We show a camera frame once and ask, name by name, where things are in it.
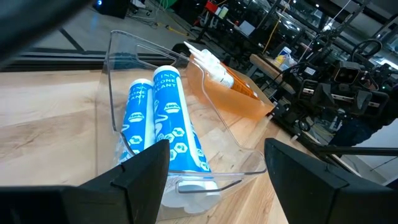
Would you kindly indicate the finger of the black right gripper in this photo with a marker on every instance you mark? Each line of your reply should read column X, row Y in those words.
column 326, row 95
column 363, row 102

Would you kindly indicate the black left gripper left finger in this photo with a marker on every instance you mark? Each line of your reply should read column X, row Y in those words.
column 109, row 202

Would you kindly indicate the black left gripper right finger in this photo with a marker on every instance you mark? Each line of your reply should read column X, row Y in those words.
column 311, row 199

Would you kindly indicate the blue silicone sealant tube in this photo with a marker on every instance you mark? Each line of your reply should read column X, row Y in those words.
column 174, row 130
column 136, row 121

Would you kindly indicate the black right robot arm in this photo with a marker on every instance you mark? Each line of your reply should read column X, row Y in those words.
column 298, row 84

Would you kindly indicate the background wipes canister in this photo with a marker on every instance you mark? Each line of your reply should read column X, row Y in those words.
column 284, row 53

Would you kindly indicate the background wooden table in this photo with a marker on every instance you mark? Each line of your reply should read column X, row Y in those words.
column 264, row 63

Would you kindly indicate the clear plastic bin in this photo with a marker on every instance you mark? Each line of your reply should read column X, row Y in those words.
column 224, row 149

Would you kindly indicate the orange translucent plastic bin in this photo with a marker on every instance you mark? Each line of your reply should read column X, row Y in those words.
column 224, row 105

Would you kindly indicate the background laptop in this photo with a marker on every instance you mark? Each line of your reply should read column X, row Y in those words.
column 247, row 27

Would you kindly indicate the red box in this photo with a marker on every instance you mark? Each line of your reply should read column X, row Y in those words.
column 211, row 6

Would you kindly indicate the black computer blue light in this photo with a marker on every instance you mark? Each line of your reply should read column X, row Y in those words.
column 115, row 9

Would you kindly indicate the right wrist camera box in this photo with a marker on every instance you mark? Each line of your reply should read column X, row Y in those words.
column 346, row 74

